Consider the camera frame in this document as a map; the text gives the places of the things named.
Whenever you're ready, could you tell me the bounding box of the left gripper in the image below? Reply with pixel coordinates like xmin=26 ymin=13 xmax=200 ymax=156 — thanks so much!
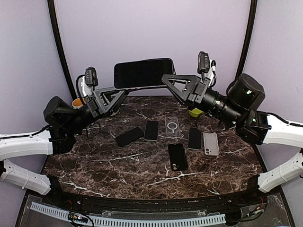
xmin=65 ymin=84 xmax=130 ymax=134

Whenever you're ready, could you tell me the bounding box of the patterned mug yellow inside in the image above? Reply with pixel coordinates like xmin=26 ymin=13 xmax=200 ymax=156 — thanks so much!
xmin=71 ymin=98 xmax=83 ymax=109

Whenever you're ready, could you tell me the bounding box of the white slotted cable duct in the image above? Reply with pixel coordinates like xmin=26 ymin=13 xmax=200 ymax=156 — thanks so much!
xmin=30 ymin=202 xmax=226 ymax=227

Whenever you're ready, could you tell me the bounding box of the clear magsafe phone case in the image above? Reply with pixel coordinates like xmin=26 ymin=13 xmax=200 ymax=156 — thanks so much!
xmin=165 ymin=116 xmax=181 ymax=138

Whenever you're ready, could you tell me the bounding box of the green bowl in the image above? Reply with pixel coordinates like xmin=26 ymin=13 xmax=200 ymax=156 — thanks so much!
xmin=188 ymin=108 xmax=204 ymax=118

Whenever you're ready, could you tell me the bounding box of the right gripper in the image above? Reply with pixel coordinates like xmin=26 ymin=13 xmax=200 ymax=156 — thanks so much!
xmin=160 ymin=74 xmax=243 ymax=127

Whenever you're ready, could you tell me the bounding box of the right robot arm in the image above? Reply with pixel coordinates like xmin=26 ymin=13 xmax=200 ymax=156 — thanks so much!
xmin=161 ymin=74 xmax=303 ymax=148

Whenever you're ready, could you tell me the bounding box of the black frame post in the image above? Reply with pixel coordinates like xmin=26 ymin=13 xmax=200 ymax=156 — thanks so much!
xmin=231 ymin=0 xmax=258 ymax=85
xmin=47 ymin=0 xmax=77 ymax=99

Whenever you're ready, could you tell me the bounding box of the black silicone phone case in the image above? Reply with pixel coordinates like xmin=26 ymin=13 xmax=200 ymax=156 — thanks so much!
xmin=168 ymin=143 xmax=188 ymax=171

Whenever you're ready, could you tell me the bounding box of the left black frame post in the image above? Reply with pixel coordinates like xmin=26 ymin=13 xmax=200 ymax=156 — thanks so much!
xmin=47 ymin=0 xmax=77 ymax=99

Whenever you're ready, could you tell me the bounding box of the black front table rail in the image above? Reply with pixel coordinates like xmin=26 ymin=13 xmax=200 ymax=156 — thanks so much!
xmin=43 ymin=190 xmax=267 ymax=213

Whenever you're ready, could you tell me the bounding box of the small circuit board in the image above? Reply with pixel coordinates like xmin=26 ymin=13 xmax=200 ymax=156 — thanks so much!
xmin=68 ymin=212 xmax=89 ymax=224

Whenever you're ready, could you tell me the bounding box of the black phone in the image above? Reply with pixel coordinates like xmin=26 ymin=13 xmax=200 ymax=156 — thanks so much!
xmin=115 ymin=127 xmax=144 ymax=147
xmin=114 ymin=58 xmax=176 ymax=90

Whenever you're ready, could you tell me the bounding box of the white silicone phone case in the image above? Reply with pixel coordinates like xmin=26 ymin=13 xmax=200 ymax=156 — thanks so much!
xmin=203 ymin=132 xmax=220 ymax=156

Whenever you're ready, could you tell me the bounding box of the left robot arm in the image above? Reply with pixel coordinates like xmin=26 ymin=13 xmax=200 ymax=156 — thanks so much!
xmin=0 ymin=87 xmax=129 ymax=206

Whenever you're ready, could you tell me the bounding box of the right black frame post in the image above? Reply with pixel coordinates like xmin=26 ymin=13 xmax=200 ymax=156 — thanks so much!
xmin=231 ymin=0 xmax=258 ymax=85

